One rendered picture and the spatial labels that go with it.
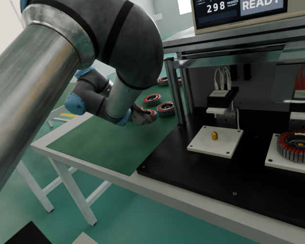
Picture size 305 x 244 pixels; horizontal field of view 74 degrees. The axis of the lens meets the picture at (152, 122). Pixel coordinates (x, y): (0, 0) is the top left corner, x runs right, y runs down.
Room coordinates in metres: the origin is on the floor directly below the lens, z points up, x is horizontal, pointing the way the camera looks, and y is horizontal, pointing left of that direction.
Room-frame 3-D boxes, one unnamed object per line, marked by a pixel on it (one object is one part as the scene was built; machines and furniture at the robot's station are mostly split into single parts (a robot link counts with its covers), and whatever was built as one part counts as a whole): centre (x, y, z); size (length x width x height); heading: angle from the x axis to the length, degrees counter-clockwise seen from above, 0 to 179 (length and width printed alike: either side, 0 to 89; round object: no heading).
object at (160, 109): (0.96, -0.10, 0.77); 0.11 x 0.11 x 0.04
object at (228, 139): (0.58, -0.20, 0.78); 0.15 x 0.15 x 0.01; 48
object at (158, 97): (1.14, -0.03, 0.77); 0.11 x 0.11 x 0.04
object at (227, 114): (0.69, -0.29, 0.80); 0.08 x 0.05 x 0.06; 48
